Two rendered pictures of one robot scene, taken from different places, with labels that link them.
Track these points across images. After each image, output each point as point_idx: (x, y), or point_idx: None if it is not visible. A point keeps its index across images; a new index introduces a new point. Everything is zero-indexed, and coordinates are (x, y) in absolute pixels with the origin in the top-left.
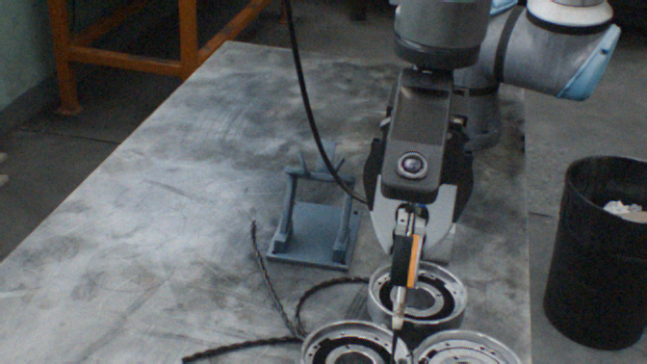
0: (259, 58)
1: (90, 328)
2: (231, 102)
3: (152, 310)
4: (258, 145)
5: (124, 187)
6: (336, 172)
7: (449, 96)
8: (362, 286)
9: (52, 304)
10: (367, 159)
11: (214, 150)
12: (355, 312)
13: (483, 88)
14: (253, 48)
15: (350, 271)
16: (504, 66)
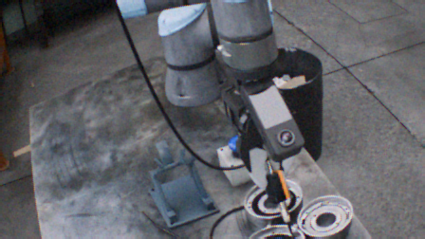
0: (53, 107)
1: None
2: (62, 144)
3: None
4: (99, 164)
5: (61, 226)
6: (206, 161)
7: (276, 88)
8: (234, 213)
9: None
10: (240, 145)
11: (80, 180)
12: (244, 229)
13: (210, 57)
14: (46, 103)
15: (221, 210)
16: (219, 40)
